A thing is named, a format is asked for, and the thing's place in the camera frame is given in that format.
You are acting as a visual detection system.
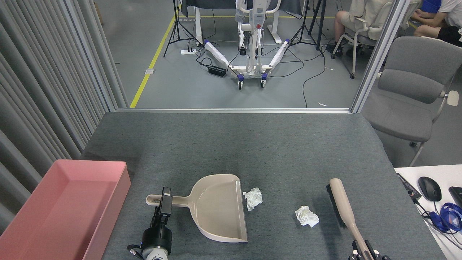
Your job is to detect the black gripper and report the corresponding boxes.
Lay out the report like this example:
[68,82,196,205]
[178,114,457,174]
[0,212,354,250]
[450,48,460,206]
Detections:
[141,187,173,254]
[348,240,391,260]

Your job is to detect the black flat device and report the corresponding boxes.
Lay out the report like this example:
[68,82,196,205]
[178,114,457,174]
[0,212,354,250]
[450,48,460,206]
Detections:
[448,186,462,208]

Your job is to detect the pink plastic bin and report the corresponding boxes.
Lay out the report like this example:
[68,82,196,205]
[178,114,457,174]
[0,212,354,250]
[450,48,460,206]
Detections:
[0,160,131,260]

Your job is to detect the blue lanyard with cable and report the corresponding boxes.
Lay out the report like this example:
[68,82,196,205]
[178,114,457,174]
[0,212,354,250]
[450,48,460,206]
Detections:
[422,203,462,233]

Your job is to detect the black floor cable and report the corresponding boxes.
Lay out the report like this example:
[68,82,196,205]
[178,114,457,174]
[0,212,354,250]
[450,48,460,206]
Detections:
[302,54,327,108]

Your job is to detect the grey office chair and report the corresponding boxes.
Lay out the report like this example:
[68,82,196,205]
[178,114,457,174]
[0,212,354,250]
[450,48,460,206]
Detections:
[362,36,462,167]

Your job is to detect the person at desk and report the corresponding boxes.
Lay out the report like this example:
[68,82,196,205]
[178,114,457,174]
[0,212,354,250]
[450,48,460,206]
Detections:
[411,0,462,47]

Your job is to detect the black computer mouse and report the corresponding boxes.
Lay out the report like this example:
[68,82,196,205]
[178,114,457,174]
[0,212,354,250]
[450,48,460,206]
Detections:
[418,177,442,202]

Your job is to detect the black handheld controller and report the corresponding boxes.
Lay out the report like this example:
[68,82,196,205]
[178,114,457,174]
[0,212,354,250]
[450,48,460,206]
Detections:
[396,173,422,202]

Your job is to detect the beige hand brush black bristles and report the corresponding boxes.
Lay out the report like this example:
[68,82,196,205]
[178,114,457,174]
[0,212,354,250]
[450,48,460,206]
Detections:
[326,178,371,257]

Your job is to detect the white wheeled stand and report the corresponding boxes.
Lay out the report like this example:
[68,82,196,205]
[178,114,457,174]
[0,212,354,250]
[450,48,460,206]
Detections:
[203,0,291,90]

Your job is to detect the grey ribbed partition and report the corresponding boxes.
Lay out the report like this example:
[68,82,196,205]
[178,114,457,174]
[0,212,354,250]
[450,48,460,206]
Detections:
[0,0,129,233]

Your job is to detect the white side table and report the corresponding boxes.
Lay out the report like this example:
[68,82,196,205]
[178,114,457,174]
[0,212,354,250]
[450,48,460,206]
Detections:
[394,165,462,260]

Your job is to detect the beige plastic dustpan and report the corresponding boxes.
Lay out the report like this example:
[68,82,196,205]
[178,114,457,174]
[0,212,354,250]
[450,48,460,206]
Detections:
[146,174,248,243]

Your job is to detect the silver frame post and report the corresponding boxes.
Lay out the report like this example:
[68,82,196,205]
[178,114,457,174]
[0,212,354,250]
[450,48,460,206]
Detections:
[351,0,412,113]

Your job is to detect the black tripod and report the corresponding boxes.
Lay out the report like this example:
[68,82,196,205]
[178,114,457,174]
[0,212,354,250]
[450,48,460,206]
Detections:
[285,0,325,57]
[163,0,202,57]

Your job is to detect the white-legged desk with dark cloth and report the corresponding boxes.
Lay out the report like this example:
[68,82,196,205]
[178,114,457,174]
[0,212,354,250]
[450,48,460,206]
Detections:
[179,0,304,46]

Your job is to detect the white office chair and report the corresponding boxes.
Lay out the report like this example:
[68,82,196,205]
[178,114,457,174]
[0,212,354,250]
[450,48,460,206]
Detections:
[331,0,396,79]

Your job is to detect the seated person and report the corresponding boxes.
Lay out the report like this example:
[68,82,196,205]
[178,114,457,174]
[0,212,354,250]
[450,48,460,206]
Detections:
[326,0,396,57]

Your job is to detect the white paper ball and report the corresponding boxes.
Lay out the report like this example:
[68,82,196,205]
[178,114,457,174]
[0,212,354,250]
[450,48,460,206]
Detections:
[243,187,263,212]
[295,206,320,228]

